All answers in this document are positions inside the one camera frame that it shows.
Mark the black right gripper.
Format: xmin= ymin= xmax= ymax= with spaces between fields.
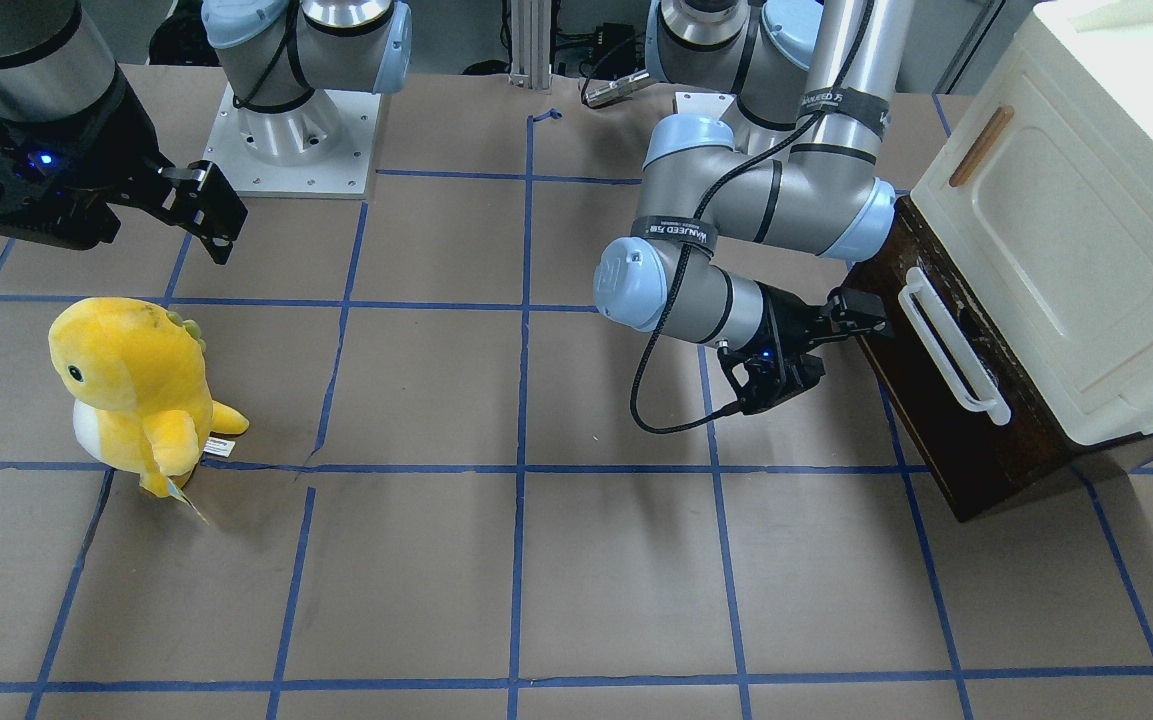
xmin=0 ymin=69 xmax=248 ymax=267

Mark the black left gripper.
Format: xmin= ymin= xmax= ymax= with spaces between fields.
xmin=718 ymin=283 xmax=894 ymax=417

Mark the dark wooden drawer white handle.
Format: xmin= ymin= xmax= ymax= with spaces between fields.
xmin=845 ymin=198 xmax=1153 ymax=522

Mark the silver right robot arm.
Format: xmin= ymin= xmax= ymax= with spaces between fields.
xmin=0 ymin=1 xmax=412 ymax=265

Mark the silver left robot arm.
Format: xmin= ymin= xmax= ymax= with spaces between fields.
xmin=593 ymin=1 xmax=914 ymax=418

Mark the yellow plush dinosaur toy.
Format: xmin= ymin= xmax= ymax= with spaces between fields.
xmin=47 ymin=297 xmax=250 ymax=509

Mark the cream plastic storage cabinet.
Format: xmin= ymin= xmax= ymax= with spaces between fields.
xmin=911 ymin=1 xmax=1153 ymax=445

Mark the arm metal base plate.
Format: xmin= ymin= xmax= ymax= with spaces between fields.
xmin=675 ymin=90 xmax=748 ymax=135
xmin=204 ymin=87 xmax=389 ymax=200

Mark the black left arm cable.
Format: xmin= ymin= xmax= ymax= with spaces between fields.
xmin=630 ymin=0 xmax=877 ymax=435

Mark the aluminium frame post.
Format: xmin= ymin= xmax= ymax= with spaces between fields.
xmin=507 ymin=0 xmax=553 ymax=93

